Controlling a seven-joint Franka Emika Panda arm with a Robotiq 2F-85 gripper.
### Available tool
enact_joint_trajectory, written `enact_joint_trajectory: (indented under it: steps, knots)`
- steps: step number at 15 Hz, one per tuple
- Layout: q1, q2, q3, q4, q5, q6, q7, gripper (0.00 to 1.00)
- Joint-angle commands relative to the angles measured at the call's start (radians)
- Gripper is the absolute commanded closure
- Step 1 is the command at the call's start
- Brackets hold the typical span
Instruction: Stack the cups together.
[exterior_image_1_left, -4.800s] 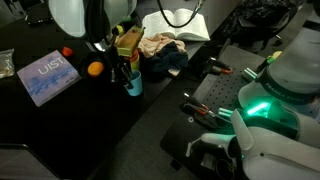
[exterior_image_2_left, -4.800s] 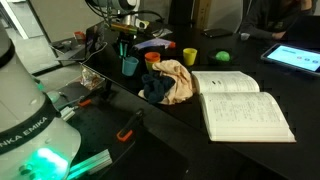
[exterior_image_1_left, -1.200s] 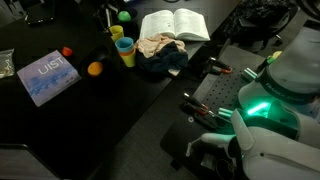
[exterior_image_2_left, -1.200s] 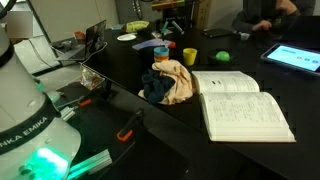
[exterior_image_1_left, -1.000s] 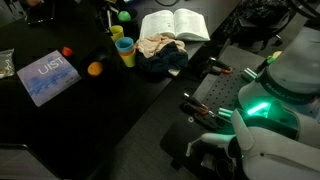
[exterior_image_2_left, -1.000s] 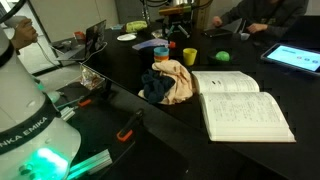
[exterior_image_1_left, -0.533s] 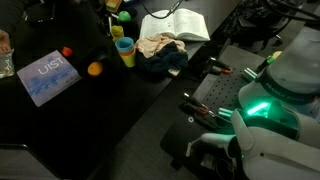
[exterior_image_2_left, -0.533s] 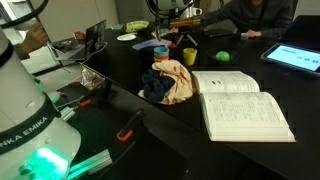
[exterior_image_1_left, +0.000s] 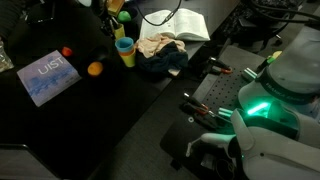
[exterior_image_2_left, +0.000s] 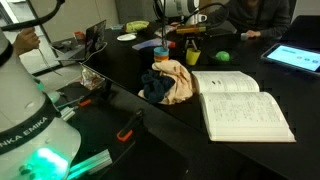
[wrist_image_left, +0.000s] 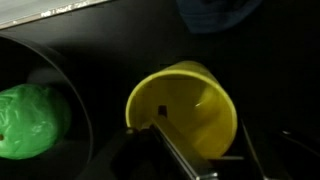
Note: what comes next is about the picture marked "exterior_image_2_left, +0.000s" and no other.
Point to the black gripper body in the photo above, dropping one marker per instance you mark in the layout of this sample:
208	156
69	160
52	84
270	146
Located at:
191	37

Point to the tall yellow plastic cup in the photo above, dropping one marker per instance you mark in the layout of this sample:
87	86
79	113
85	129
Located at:
192	58

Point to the clear plastic bag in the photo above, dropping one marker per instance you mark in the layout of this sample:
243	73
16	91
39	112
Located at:
169	31

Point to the blue plastic cup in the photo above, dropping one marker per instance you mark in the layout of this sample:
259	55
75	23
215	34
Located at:
161	51

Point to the seated person right hand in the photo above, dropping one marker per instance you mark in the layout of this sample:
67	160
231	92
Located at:
175	24

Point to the seated person left hand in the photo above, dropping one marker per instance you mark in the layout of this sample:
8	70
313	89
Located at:
253	33

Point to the standing person hand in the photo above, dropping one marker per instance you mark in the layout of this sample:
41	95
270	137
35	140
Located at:
25	40

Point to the green ball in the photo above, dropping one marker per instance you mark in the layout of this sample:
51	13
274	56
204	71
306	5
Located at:
222	56

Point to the beige crumpled cloth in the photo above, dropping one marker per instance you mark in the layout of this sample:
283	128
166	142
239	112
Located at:
180	80

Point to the black bowl with green ball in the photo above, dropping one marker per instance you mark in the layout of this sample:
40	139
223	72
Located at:
234	57

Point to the purple UIST book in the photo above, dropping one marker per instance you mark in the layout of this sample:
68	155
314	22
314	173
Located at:
146	44

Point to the small clear cup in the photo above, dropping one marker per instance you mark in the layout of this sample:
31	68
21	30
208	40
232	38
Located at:
244	36

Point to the dark blue crumpled cloth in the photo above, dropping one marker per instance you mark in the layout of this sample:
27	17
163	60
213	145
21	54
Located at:
156	87

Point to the white round plate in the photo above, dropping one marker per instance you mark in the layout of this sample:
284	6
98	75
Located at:
126	37

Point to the person in dark sweater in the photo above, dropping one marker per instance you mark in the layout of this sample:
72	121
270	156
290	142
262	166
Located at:
260	16

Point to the light blue small packet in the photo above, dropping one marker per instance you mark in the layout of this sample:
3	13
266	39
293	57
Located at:
117	27

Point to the open white book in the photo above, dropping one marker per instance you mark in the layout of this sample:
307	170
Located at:
240	113

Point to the grey laptop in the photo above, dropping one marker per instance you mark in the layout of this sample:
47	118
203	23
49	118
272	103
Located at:
95	35

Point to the tablet with lit screen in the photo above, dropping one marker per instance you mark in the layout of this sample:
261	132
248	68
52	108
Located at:
293	57

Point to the crumpled shiny foil bag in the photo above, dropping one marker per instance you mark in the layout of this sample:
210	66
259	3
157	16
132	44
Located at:
89	79

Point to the orange jar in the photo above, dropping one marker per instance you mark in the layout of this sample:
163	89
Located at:
79	35

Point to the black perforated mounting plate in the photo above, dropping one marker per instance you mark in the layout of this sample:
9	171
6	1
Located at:
100	126

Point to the short aluminium extrusion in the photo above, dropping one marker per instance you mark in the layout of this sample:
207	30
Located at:
67	113

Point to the long aluminium extrusion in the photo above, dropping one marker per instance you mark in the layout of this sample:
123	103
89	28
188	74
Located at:
90	163

